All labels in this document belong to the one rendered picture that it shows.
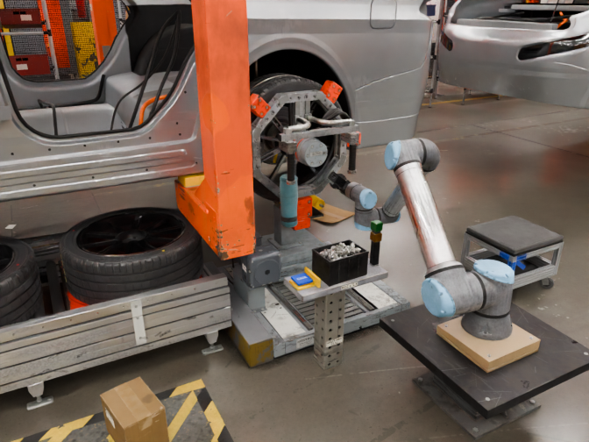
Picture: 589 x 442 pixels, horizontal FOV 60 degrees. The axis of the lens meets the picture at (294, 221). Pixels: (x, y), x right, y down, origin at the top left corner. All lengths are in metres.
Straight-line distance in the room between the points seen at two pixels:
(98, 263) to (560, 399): 2.04
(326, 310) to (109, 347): 0.93
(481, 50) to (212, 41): 3.23
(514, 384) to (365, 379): 0.66
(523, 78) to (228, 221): 3.08
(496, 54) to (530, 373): 3.14
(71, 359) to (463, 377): 1.54
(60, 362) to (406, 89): 2.26
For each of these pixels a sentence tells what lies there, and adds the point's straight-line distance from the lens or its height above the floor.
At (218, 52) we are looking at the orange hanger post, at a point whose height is 1.37.
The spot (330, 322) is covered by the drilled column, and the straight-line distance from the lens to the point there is 2.28.
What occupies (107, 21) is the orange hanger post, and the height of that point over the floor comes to 1.37.
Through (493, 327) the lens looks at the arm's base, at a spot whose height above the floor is 0.40.
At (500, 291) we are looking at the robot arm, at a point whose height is 0.55.
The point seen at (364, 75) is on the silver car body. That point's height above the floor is 1.15.
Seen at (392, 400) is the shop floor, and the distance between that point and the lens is 2.31.
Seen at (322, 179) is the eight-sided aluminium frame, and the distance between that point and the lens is 2.74.
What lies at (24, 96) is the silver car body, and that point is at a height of 0.91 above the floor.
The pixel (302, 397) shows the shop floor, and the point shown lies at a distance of 2.28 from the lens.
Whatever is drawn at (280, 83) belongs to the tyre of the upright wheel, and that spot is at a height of 1.16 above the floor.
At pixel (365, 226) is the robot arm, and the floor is 0.48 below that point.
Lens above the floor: 1.55
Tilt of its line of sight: 24 degrees down
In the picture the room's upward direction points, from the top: straight up
